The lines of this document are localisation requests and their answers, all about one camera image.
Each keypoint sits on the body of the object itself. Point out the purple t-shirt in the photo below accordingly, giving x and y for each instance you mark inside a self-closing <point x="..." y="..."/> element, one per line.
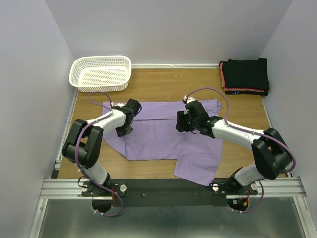
<point x="154" y="137"/>

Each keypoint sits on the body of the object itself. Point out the black folded t-shirt top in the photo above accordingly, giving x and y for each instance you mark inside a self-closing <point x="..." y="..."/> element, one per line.
<point x="250" y="74"/>

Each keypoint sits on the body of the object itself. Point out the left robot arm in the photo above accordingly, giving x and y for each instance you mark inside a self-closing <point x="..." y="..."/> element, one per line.
<point x="83" y="143"/>

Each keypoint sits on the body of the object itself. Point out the black folded t-shirt bottom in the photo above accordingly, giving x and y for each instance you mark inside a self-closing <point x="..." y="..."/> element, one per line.
<point x="239" y="92"/>

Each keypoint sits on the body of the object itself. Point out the black folded t-shirt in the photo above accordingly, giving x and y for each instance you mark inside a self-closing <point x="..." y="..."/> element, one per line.
<point x="239" y="92"/>
<point x="250" y="74"/>

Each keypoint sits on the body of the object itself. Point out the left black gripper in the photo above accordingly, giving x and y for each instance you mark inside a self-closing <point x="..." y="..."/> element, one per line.
<point x="121" y="133"/>

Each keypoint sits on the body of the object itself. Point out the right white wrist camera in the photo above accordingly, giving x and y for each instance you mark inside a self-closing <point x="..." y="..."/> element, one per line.
<point x="187" y="99"/>

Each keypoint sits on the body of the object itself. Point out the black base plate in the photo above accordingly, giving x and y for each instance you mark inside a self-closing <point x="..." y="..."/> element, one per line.
<point x="124" y="193"/>

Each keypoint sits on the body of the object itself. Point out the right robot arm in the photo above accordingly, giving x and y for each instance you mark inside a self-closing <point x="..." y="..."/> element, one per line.
<point x="271" y="155"/>

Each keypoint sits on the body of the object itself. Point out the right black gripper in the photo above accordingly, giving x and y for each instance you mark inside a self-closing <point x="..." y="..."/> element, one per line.
<point x="181" y="118"/>

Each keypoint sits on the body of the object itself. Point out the red folded t-shirt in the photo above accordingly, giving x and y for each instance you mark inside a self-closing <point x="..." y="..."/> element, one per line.
<point x="232" y="89"/>

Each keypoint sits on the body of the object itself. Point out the white perforated plastic basket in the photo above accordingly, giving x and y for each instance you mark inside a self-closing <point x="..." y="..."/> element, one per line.
<point x="101" y="73"/>

